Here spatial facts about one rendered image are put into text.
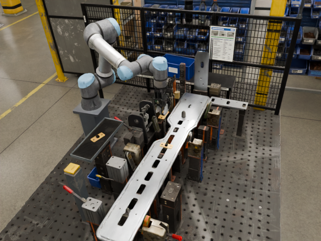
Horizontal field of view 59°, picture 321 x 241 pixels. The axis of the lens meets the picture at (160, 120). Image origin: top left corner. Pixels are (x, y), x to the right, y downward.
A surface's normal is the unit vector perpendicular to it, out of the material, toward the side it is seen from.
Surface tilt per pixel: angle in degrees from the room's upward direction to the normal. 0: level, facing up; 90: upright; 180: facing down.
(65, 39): 90
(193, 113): 0
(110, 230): 0
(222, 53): 90
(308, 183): 0
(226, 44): 90
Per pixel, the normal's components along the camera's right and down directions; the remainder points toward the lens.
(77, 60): -0.31, 0.61
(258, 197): -0.05, -0.80
